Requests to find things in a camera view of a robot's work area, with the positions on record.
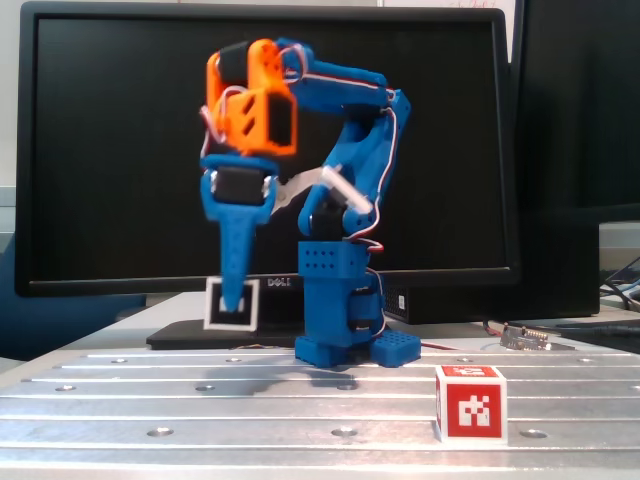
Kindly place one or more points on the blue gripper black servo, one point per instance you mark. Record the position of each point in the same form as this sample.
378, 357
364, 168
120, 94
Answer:
238, 187

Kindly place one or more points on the black cube with white marker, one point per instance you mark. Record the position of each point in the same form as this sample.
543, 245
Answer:
251, 312

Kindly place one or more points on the blue and orange robot arm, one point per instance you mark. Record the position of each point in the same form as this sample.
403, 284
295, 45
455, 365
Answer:
325, 300

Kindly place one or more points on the red cube with white marker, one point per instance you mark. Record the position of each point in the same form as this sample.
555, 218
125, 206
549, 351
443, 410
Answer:
472, 410

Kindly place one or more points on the black Dell monitor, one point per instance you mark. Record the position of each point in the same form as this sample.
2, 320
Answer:
125, 150

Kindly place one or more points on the blue chair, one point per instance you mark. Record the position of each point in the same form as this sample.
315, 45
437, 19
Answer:
50, 320

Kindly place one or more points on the small bare circuit board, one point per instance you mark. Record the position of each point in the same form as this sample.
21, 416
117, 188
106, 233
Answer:
522, 339

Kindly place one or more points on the black unbranded monitor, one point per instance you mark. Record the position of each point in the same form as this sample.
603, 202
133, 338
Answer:
590, 100

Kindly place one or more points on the white mounted wrist camera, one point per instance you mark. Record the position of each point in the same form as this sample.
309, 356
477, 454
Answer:
345, 187

